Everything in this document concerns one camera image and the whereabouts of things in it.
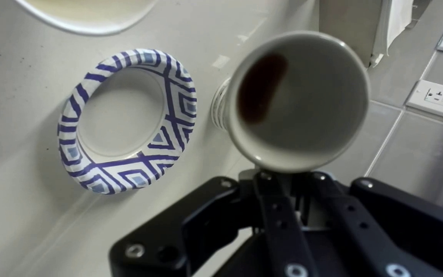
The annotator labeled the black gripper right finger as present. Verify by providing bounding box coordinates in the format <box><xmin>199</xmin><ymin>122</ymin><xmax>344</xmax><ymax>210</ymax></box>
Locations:
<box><xmin>301</xmin><ymin>170</ymin><xmax>443</xmax><ymax>277</ymax></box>

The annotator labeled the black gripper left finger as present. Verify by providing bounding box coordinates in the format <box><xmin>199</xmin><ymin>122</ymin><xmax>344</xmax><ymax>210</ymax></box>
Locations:
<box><xmin>107</xmin><ymin>170</ymin><xmax>319</xmax><ymax>277</ymax></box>

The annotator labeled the small white mug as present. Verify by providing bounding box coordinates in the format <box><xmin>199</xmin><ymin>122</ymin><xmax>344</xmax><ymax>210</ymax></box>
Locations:
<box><xmin>222</xmin><ymin>30</ymin><xmax>372</xmax><ymax>174</ymax></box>

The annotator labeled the blue patterned paper plate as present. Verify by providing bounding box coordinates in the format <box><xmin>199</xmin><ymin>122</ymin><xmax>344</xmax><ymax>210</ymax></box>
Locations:
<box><xmin>55</xmin><ymin>48</ymin><xmax>198</xmax><ymax>197</ymax></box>

